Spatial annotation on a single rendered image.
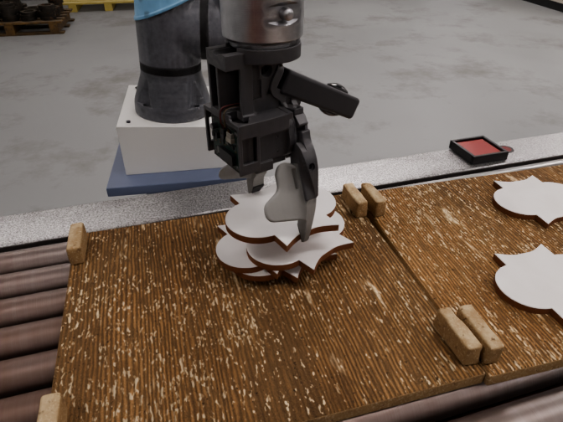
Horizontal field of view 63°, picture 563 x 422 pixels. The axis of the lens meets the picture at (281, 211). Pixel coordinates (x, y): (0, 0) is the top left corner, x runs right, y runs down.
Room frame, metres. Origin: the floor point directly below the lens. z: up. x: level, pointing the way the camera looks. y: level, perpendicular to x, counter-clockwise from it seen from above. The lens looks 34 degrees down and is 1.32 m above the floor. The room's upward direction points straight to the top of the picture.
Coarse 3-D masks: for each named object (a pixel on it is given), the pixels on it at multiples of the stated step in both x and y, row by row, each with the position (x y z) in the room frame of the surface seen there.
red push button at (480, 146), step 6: (462, 144) 0.81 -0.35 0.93; (468, 144) 0.81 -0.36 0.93; (474, 144) 0.81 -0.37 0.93; (480, 144) 0.81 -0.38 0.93; (486, 144) 0.81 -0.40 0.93; (468, 150) 0.79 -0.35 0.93; (474, 150) 0.79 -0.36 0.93; (480, 150) 0.79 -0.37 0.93; (486, 150) 0.79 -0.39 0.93; (492, 150) 0.79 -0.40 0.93; (498, 150) 0.79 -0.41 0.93
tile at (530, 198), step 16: (496, 192) 0.61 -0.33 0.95; (512, 192) 0.61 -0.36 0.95; (528, 192) 0.61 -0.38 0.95; (544, 192) 0.61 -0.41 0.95; (560, 192) 0.61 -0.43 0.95; (512, 208) 0.56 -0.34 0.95; (528, 208) 0.56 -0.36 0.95; (544, 208) 0.56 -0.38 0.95; (560, 208) 0.56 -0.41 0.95; (544, 224) 0.53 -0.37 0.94
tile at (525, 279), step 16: (496, 256) 0.46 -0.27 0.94; (512, 256) 0.45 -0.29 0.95; (528, 256) 0.45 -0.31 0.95; (544, 256) 0.45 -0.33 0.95; (560, 256) 0.45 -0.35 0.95; (496, 272) 0.42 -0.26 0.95; (512, 272) 0.42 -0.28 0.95; (528, 272) 0.42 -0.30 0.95; (544, 272) 0.42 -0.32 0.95; (560, 272) 0.42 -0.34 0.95; (496, 288) 0.40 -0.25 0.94; (512, 288) 0.40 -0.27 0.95; (528, 288) 0.40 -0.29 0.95; (544, 288) 0.40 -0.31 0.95; (560, 288) 0.40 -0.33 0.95; (512, 304) 0.38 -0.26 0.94; (528, 304) 0.37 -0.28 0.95; (544, 304) 0.37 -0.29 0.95; (560, 304) 0.37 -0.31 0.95; (560, 320) 0.35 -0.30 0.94
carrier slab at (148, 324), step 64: (128, 256) 0.47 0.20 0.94; (192, 256) 0.47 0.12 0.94; (384, 256) 0.47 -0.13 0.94; (64, 320) 0.36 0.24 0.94; (128, 320) 0.36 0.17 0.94; (192, 320) 0.36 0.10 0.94; (256, 320) 0.36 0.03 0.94; (320, 320) 0.36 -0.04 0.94; (384, 320) 0.36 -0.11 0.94; (64, 384) 0.27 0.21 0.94; (128, 384) 0.27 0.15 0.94; (192, 384) 0.27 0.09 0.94; (256, 384) 0.27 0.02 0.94; (320, 384) 0.27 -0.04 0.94; (384, 384) 0.27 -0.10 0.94; (448, 384) 0.28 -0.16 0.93
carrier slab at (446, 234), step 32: (384, 192) 0.63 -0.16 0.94; (416, 192) 0.63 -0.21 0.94; (448, 192) 0.63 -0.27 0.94; (480, 192) 0.63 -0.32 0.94; (384, 224) 0.54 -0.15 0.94; (416, 224) 0.54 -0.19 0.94; (448, 224) 0.54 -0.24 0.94; (480, 224) 0.54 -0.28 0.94; (512, 224) 0.54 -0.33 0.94; (416, 256) 0.47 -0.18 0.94; (448, 256) 0.47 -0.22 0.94; (480, 256) 0.47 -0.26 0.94; (448, 288) 0.41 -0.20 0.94; (480, 288) 0.41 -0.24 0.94; (512, 320) 0.36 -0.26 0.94; (544, 320) 0.36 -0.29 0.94; (512, 352) 0.31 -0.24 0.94; (544, 352) 0.31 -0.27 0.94
